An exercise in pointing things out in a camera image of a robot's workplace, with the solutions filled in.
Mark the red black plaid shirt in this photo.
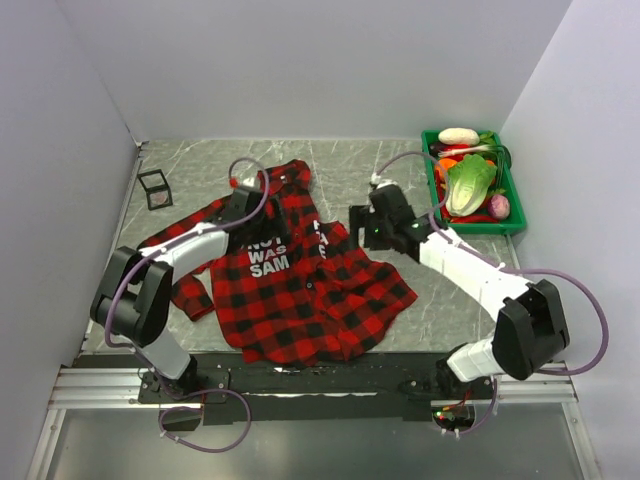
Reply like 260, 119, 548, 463
136, 159, 419, 369

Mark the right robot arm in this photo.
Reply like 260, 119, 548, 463
349, 182, 570, 399

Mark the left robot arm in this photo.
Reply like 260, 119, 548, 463
90, 186, 289, 402

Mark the round pink brooch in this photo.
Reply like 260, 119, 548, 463
150, 192, 167, 206

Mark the black brooch display box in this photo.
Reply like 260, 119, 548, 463
137, 169, 173, 211

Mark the red chili pepper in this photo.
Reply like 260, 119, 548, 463
450, 214, 497, 224

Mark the orange fruit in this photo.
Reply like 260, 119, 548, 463
435, 157, 458, 173

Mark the green white cabbage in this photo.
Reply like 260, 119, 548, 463
445, 154, 498, 217

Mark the dark purple eggplant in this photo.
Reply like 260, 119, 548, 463
429, 142, 447, 154

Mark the white potato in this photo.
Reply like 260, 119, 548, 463
438, 127, 480, 146

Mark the purple onion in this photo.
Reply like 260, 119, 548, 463
487, 194, 511, 221

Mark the white green onion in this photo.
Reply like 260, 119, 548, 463
438, 144, 503, 157

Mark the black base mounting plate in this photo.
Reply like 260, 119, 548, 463
138, 352, 493, 425

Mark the small circuit board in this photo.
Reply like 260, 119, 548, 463
433, 405, 476, 432

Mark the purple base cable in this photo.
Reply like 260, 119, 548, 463
158, 387, 253, 455

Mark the aluminium frame rail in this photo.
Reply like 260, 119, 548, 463
47, 368, 578, 410

